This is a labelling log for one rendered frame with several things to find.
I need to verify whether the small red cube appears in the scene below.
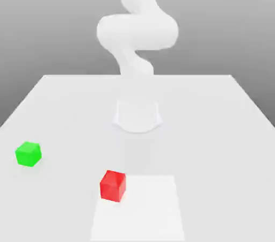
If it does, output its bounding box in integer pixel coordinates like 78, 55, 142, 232
99, 170, 127, 203

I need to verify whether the small green cube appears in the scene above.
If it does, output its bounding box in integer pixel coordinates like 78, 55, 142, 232
15, 141, 42, 168

